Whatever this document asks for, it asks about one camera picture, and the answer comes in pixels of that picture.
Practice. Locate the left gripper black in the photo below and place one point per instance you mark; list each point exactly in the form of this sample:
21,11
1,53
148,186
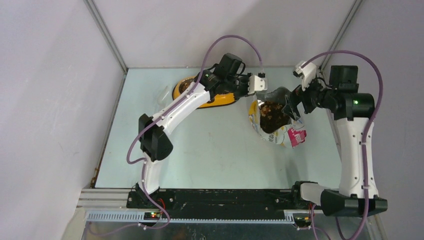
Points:
244,92

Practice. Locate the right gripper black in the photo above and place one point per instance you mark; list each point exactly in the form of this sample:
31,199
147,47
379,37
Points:
301,96

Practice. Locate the colourful pet food bag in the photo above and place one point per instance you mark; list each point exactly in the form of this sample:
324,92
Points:
266,116

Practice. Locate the clear plastic scoop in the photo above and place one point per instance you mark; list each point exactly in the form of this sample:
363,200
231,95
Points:
162,97

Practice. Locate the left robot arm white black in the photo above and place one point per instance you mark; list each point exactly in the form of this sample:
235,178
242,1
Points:
222,78

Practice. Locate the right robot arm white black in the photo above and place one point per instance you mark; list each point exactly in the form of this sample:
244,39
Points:
352,113

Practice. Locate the yellow double pet bowl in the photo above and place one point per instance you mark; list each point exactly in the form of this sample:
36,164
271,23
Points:
183,87

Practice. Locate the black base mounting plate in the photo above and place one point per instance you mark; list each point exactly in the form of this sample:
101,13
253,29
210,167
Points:
219,203

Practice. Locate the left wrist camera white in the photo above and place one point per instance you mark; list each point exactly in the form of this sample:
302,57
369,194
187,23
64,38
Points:
257,84

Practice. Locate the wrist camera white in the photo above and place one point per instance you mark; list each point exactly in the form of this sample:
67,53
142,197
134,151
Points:
257,84
306,72

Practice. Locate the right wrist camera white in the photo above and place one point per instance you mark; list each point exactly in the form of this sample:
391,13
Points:
306,72

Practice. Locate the grey slotted cable duct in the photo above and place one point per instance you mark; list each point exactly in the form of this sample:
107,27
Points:
146,217

